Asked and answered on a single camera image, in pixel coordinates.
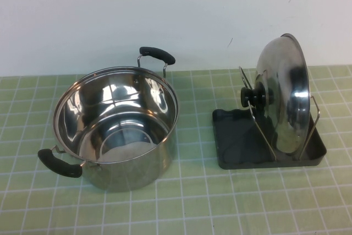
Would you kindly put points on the stainless steel pot lid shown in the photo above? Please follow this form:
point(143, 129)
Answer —
point(286, 94)

